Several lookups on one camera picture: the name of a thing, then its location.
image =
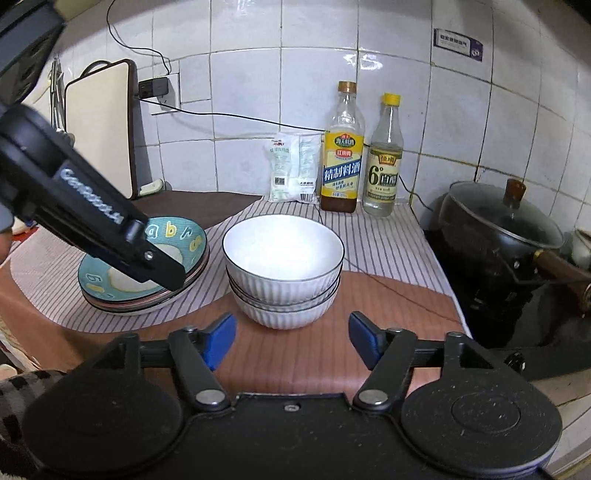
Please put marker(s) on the blue and white wall sticker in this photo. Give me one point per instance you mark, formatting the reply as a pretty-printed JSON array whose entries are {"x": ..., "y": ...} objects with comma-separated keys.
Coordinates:
[{"x": 458, "y": 45}]

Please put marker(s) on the small white and green tool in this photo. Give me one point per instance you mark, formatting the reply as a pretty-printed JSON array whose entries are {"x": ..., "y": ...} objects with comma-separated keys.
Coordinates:
[{"x": 151, "y": 187}]

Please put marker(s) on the white seasoning bag green print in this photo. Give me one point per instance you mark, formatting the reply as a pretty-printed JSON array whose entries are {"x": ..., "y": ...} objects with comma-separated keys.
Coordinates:
[{"x": 308, "y": 170}]

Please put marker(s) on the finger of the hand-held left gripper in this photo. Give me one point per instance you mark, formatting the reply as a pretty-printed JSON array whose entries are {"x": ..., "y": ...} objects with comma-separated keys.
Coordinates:
[{"x": 154, "y": 265}]

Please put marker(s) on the white wall socket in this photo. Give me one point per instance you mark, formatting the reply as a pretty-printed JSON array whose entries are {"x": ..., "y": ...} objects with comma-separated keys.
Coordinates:
[{"x": 173, "y": 90}]

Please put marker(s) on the clear vinegar bottle yellow cap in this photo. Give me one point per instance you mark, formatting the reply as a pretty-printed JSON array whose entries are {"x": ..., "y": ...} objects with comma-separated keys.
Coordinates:
[{"x": 382, "y": 180}]

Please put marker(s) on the hanging kitchen utensil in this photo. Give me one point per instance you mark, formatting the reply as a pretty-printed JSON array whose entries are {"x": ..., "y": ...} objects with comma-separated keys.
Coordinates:
[{"x": 56, "y": 97}]

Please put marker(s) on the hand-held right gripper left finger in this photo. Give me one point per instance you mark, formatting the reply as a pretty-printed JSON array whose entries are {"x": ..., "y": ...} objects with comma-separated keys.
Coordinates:
[{"x": 219, "y": 340}]

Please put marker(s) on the blue fried egg plate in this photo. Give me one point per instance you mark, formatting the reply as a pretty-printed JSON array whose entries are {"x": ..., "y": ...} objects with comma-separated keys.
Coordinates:
[{"x": 173, "y": 230}]

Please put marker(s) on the black and white checked cloth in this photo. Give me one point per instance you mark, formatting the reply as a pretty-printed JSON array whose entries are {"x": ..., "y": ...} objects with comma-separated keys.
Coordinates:
[{"x": 21, "y": 406}]

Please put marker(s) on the white ribbed bowl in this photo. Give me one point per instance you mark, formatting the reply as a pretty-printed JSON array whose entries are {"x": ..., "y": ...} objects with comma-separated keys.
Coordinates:
[
  {"x": 277, "y": 306},
  {"x": 281, "y": 251},
  {"x": 286, "y": 321}
]

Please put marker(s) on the striped brown and pink mat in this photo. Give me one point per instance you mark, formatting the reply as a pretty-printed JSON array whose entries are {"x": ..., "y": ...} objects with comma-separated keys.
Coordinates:
[{"x": 295, "y": 364}]

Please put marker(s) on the black gas stove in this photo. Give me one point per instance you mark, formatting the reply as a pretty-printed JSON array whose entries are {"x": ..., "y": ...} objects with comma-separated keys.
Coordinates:
[{"x": 545, "y": 341}]

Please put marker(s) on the beige cutting board dark rim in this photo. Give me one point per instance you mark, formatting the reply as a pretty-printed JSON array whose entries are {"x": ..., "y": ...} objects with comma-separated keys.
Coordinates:
[{"x": 99, "y": 124}]

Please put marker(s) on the cooking wine bottle gold cap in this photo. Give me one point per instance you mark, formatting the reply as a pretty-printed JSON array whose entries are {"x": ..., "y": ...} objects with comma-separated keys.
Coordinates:
[{"x": 341, "y": 175}]

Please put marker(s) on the black power adapter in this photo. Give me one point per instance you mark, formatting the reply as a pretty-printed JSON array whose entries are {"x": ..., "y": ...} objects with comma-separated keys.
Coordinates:
[{"x": 152, "y": 87}]

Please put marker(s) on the white seasoning bag red logo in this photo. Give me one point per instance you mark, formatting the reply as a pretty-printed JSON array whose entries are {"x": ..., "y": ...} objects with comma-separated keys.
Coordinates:
[{"x": 281, "y": 170}]

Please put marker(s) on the glass pot lid brown knob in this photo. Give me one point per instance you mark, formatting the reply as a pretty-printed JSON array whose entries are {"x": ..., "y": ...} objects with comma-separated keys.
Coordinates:
[{"x": 503, "y": 212}]

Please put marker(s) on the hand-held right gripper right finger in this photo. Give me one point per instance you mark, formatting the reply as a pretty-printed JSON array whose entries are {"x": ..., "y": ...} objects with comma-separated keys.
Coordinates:
[{"x": 364, "y": 342}]

